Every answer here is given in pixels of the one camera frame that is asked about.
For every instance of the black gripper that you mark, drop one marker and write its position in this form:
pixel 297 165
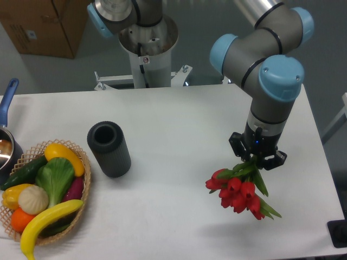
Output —
pixel 256 143

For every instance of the red tulip bouquet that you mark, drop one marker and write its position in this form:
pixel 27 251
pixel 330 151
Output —
pixel 237 189

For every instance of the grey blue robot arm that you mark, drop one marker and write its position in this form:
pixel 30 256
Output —
pixel 257 64

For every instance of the dark grey ribbed vase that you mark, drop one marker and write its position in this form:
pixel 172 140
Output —
pixel 107 142

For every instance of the black device at edge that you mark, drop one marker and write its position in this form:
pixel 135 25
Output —
pixel 337 231

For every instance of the purple eggplant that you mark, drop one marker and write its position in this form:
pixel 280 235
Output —
pixel 75 190

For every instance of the green leafy cabbage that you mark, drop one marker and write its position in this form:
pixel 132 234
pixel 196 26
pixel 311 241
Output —
pixel 55 178

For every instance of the woven wicker basket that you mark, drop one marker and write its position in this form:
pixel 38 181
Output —
pixel 27 157

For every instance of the white steamed bun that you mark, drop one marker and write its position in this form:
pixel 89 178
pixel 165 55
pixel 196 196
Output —
pixel 33 200

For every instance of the green cucumber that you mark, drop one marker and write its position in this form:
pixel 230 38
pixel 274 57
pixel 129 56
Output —
pixel 25 174

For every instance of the yellow banana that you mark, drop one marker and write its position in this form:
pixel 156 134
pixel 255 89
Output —
pixel 41 221

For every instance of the brown cardboard box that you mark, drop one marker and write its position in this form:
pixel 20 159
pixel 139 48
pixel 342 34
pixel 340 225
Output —
pixel 48 28

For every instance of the orange fruit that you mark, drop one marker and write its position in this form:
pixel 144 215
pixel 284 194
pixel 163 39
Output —
pixel 20 219

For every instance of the yellow bell pepper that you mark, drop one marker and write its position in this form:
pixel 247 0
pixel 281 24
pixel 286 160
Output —
pixel 11 195

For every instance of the white frame at right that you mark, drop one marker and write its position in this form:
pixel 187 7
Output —
pixel 335 124

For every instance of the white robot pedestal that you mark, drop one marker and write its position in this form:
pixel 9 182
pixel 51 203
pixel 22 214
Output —
pixel 149 50

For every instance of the blue handled saucepan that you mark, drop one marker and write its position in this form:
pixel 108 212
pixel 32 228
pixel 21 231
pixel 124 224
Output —
pixel 11 151

